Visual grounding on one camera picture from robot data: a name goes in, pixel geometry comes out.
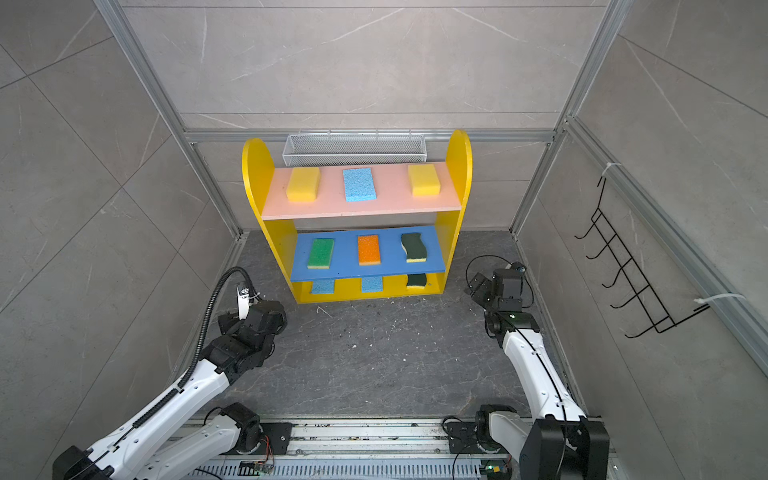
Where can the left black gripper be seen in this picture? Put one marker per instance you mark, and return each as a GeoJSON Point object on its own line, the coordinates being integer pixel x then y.
{"type": "Point", "coordinates": [228, 328]}

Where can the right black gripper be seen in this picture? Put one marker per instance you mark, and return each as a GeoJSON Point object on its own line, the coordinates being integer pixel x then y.
{"type": "Point", "coordinates": [488, 285]}

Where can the light blue sponge front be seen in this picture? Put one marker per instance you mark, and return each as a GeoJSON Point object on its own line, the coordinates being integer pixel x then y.
{"type": "Point", "coordinates": [323, 287]}

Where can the dark green curved sponge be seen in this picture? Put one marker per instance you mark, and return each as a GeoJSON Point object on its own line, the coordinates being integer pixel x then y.
{"type": "Point", "coordinates": [416, 281]}
{"type": "Point", "coordinates": [414, 248]}

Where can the green yellow sponge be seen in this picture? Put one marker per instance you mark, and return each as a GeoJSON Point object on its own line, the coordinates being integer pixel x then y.
{"type": "Point", "coordinates": [321, 253]}

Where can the light blue sponge row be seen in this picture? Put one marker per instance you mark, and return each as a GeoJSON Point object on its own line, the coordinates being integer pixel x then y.
{"type": "Point", "coordinates": [372, 284]}

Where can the orange sponge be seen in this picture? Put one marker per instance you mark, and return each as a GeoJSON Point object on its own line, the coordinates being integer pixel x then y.
{"type": "Point", "coordinates": [368, 250]}

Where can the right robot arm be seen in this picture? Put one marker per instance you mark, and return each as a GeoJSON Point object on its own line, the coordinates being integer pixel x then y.
{"type": "Point", "coordinates": [561, 442]}

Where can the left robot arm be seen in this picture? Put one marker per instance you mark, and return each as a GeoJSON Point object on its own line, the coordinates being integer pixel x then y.
{"type": "Point", "coordinates": [142, 447]}

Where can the yellow shelf unit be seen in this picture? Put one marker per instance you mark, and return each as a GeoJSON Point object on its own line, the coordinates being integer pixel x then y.
{"type": "Point", "coordinates": [289, 228]}

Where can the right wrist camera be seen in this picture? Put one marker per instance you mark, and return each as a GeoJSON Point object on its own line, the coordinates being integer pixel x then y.
{"type": "Point", "coordinates": [519, 267]}

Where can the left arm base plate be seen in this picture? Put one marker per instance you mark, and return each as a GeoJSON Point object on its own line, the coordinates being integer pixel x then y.
{"type": "Point", "coordinates": [276, 434]}

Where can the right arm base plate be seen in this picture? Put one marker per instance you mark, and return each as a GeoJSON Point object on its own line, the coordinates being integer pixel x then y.
{"type": "Point", "coordinates": [463, 437]}

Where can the black wire hook rack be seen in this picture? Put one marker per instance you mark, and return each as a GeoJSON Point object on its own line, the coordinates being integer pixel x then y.
{"type": "Point", "coordinates": [627, 268]}

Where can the aluminium rail base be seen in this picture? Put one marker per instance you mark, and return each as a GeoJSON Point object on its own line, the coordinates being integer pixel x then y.
{"type": "Point", "coordinates": [372, 437]}

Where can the white wire mesh basket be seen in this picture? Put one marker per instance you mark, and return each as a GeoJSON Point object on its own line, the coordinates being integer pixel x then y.
{"type": "Point", "coordinates": [336, 149]}

